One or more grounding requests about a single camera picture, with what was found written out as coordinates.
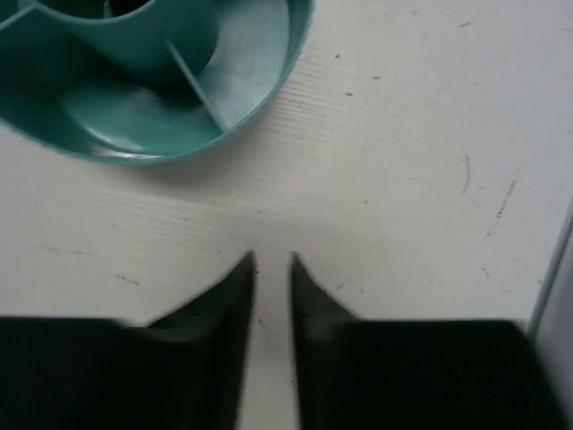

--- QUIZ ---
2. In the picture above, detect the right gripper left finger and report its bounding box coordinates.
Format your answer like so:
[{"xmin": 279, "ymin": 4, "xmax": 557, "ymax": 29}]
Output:
[{"xmin": 1, "ymin": 253, "xmax": 255, "ymax": 429}]

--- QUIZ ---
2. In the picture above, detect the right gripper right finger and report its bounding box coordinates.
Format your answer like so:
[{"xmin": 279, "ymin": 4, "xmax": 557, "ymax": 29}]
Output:
[{"xmin": 289, "ymin": 254, "xmax": 553, "ymax": 429}]

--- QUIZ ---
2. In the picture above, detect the teal round organizer container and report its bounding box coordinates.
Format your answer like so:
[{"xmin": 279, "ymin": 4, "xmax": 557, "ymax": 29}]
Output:
[{"xmin": 1, "ymin": 1, "xmax": 315, "ymax": 165}]

